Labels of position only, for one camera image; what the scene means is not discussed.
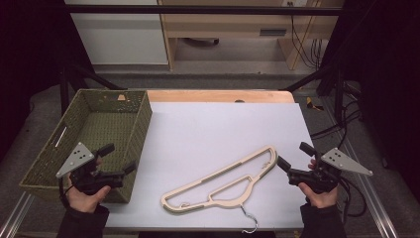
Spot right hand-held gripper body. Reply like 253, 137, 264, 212
287, 147, 374, 195

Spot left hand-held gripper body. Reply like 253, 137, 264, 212
55, 142, 126, 196

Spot green woven basket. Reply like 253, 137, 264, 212
19, 88, 154, 204

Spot person's right hand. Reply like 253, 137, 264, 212
297, 182, 340, 209

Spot person's left hand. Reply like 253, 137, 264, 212
66, 175, 112, 214

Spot yellow and black tool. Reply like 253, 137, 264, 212
305, 96, 325, 112

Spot black stand legs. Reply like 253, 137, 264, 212
58, 61, 127, 115
281, 64, 347, 124

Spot white sheet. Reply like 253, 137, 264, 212
104, 101, 318, 230

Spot black curtain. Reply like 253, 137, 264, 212
321, 0, 420, 202
0, 0, 97, 163

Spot white cabinet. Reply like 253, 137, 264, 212
63, 0, 169, 65

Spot wooden desk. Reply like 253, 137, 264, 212
157, 0, 345, 71

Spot black floor cables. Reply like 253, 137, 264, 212
309, 98, 363, 141

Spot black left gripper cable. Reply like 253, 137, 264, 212
57, 178, 75, 210

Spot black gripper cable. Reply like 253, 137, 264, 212
57, 178, 75, 210
337, 132, 368, 229

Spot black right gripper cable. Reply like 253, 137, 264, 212
337, 132, 368, 229

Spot aluminium rail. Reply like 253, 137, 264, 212
0, 191, 36, 238
320, 95, 400, 238

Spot black hanging cables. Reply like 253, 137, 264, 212
288, 1, 324, 69

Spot black horizontal frame bar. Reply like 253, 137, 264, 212
63, 4, 343, 16

